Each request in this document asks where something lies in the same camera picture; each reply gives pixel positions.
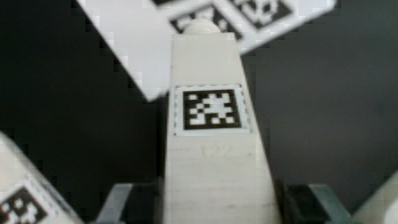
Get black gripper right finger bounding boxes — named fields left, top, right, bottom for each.
left=275, top=179, right=355, bottom=224

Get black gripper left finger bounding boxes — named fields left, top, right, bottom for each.
left=91, top=177, right=162, bottom=224

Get white desk leg back row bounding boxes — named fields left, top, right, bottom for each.
left=158, top=18, right=284, bottom=224

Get white desk tabletop tray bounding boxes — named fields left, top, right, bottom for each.
left=354, top=171, right=398, bottom=224

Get white desk leg far left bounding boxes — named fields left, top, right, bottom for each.
left=0, top=132, right=84, bottom=224

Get white marker sheet with tags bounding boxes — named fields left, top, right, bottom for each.
left=75, top=0, right=338, bottom=101

